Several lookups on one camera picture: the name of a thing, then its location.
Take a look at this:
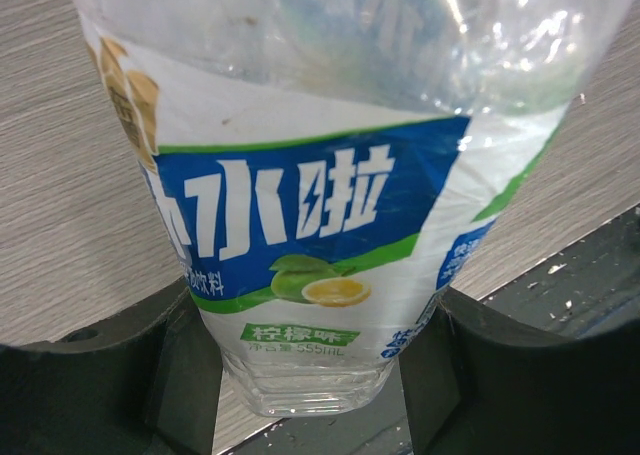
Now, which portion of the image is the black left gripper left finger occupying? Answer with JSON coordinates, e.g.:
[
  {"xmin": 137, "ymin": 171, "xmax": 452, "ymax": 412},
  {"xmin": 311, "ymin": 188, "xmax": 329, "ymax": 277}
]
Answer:
[{"xmin": 1, "ymin": 280, "xmax": 222, "ymax": 454}]

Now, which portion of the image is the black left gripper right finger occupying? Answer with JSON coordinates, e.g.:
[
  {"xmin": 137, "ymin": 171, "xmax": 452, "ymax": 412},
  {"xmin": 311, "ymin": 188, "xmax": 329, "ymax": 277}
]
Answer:
[{"xmin": 400, "ymin": 289, "xmax": 639, "ymax": 454}]

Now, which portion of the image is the clear bottle blue white label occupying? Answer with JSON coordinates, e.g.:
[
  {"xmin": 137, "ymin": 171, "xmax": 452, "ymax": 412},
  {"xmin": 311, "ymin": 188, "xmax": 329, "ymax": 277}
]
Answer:
[{"xmin": 72, "ymin": 0, "xmax": 633, "ymax": 417}]

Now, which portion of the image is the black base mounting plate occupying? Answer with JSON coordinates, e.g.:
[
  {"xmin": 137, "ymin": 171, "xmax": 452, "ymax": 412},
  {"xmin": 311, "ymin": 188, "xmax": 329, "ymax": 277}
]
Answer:
[{"xmin": 482, "ymin": 206, "xmax": 639, "ymax": 338}]

